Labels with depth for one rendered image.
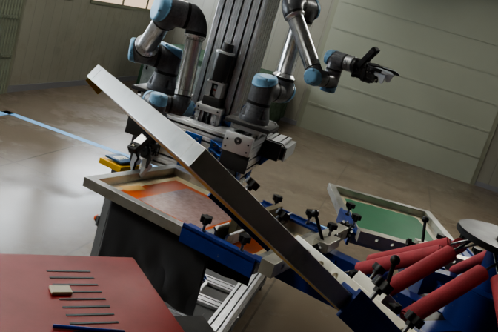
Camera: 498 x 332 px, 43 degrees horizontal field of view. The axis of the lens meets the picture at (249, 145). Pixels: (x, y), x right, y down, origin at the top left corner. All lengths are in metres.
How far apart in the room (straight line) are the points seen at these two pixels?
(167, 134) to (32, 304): 0.48
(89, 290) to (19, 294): 0.15
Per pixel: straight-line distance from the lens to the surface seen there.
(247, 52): 3.17
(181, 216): 2.41
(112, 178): 2.55
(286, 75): 3.06
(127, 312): 1.39
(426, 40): 10.77
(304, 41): 2.87
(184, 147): 1.00
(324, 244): 2.22
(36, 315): 1.32
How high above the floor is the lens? 1.79
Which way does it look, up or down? 12 degrees down
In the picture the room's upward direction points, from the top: 17 degrees clockwise
